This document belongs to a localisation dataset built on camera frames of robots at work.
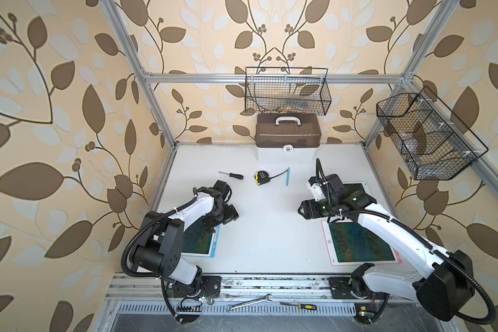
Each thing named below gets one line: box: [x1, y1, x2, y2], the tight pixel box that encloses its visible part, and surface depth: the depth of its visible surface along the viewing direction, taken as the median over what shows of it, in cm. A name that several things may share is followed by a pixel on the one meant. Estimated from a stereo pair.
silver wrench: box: [226, 293, 273, 312], surface depth 72 cm
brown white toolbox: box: [254, 113, 322, 162], surface depth 104 cm
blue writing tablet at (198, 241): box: [181, 215, 221, 258], surface depth 86 cm
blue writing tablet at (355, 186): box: [342, 181, 376, 198], surface depth 104 cm
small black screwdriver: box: [217, 171, 245, 180], surface depth 107 cm
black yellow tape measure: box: [254, 168, 289, 186], surface depth 105 cm
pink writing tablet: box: [320, 219, 403, 267], surface depth 84 cm
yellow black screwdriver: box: [279, 301, 318, 311], surface depth 72 cm
